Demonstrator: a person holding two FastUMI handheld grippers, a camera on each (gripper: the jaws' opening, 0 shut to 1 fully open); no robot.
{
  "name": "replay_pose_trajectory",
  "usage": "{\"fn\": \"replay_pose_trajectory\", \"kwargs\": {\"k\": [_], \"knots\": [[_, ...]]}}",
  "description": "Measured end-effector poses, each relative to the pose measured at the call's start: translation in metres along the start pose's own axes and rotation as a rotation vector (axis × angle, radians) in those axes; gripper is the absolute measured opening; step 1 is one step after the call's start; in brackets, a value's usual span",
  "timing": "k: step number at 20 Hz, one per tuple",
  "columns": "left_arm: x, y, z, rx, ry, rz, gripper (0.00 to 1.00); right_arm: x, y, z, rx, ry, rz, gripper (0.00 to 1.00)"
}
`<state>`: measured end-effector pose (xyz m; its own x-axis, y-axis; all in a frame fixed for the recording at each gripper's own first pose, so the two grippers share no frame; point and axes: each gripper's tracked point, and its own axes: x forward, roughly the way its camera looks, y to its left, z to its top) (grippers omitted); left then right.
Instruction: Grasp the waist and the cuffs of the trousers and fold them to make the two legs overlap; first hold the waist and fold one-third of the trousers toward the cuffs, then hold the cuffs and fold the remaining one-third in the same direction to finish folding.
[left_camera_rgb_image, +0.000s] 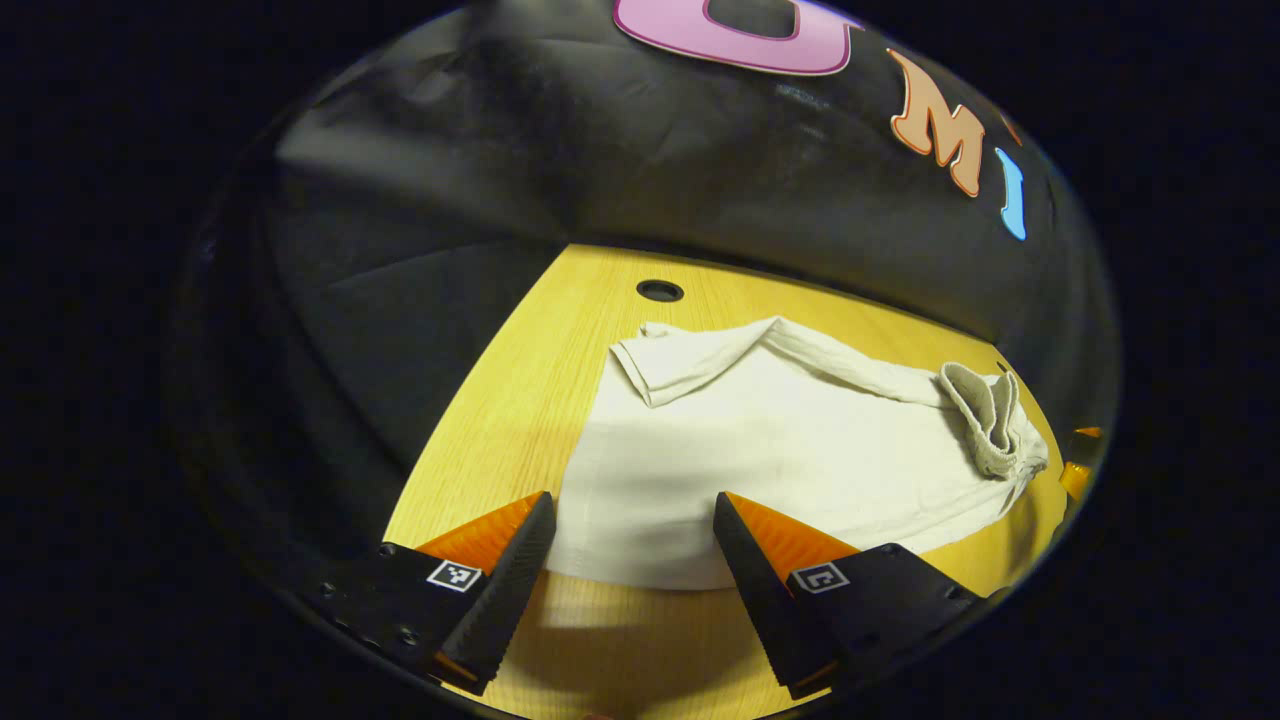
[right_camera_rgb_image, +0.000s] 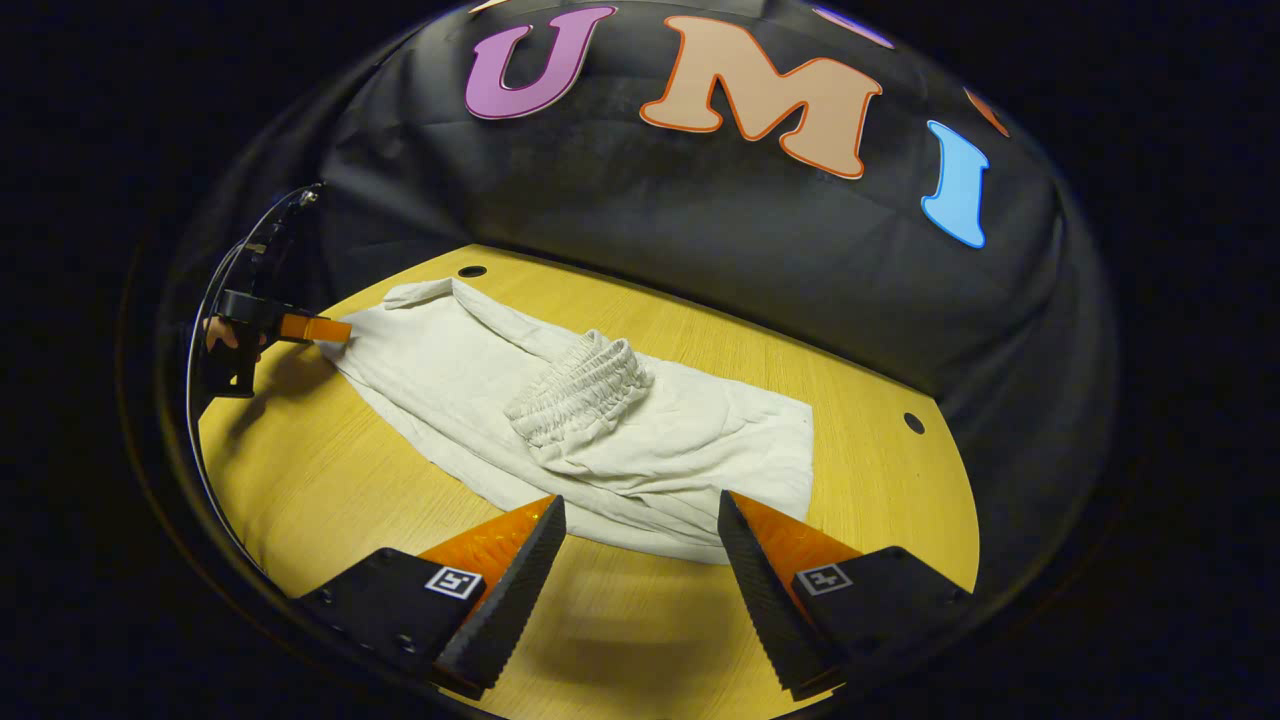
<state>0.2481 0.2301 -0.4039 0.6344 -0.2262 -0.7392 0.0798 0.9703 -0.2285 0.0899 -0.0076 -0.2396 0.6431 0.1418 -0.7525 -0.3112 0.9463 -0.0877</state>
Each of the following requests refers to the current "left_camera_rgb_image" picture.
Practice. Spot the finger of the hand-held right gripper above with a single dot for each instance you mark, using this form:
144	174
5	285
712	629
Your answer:
1074	480
1090	433

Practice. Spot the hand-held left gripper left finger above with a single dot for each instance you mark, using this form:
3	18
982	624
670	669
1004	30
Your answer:
515	590

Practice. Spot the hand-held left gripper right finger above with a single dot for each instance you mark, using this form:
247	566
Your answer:
755	590

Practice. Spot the white jeans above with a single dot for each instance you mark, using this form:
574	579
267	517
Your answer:
780	450

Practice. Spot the black backdrop cloth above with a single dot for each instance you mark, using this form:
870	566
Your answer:
500	170

